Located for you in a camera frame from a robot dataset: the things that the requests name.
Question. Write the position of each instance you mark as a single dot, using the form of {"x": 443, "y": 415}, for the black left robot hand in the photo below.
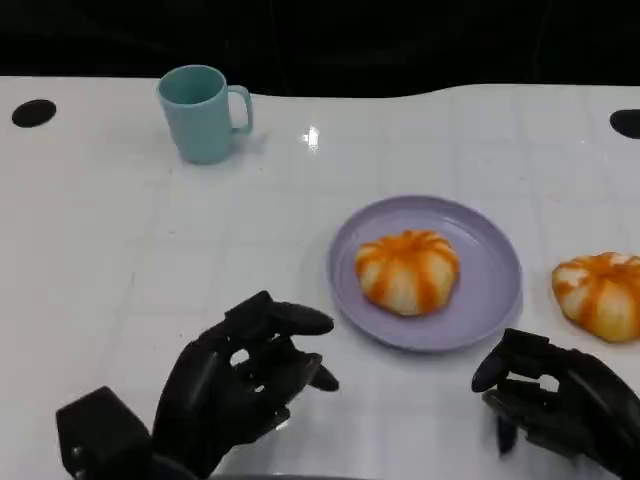
{"x": 210, "y": 400}

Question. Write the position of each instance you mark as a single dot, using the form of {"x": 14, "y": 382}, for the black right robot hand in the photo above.
{"x": 585, "y": 405}

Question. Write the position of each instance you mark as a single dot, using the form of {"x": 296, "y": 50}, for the orange and white bread roll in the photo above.
{"x": 600, "y": 295}
{"x": 407, "y": 272}

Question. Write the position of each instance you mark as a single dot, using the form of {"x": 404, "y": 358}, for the lilac plate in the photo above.
{"x": 480, "y": 310}

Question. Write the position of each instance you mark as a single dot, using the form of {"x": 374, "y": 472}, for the pale green mug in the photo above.
{"x": 197, "y": 117}

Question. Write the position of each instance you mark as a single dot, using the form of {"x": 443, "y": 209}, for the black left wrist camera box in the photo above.
{"x": 105, "y": 435}

